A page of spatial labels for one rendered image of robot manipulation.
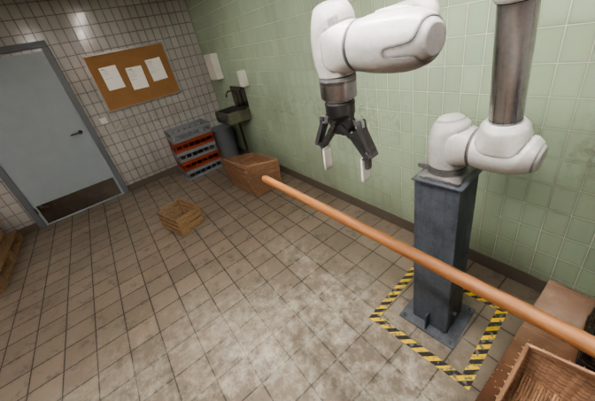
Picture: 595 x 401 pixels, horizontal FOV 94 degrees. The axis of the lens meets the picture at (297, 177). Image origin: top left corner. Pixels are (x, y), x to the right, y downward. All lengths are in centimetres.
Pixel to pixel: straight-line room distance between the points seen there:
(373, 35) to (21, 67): 450
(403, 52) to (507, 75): 61
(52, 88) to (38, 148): 78
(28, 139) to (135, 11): 215
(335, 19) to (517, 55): 62
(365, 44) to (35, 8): 451
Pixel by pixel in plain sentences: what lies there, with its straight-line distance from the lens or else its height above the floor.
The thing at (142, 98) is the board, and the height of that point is 124.
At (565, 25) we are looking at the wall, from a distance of 173.
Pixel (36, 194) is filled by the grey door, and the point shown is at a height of 46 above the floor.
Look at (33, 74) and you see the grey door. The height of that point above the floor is 183.
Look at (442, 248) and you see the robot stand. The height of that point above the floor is 65.
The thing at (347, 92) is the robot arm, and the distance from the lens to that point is 69.
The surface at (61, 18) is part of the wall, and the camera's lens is 483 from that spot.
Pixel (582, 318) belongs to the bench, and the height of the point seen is 58.
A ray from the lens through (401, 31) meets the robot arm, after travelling 55.
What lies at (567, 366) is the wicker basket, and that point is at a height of 74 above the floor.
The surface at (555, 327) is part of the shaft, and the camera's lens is 66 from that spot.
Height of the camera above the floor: 170
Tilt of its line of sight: 28 degrees down
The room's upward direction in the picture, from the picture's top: 12 degrees counter-clockwise
